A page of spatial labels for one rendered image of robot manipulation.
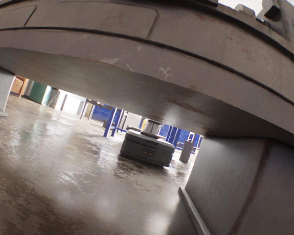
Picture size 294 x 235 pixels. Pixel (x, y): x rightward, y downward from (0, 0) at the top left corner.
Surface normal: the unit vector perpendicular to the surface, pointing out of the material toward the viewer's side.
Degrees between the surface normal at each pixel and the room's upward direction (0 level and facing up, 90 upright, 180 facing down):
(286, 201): 90
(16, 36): 90
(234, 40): 90
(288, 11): 90
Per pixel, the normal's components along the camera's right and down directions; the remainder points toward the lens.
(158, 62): -0.04, -0.10
